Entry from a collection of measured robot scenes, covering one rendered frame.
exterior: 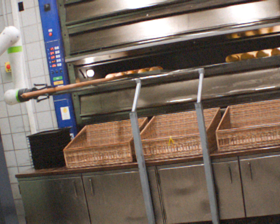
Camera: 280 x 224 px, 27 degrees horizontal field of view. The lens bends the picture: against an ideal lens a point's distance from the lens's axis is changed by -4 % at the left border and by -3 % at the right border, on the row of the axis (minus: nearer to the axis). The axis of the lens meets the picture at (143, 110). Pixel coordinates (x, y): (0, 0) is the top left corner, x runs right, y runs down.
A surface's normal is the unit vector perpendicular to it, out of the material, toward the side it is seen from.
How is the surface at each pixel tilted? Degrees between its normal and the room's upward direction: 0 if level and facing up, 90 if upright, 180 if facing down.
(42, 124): 90
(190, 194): 89
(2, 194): 90
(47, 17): 90
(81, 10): 69
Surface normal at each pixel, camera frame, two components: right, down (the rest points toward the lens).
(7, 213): 0.94, -0.14
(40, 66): -0.35, 0.12
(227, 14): -0.38, -0.22
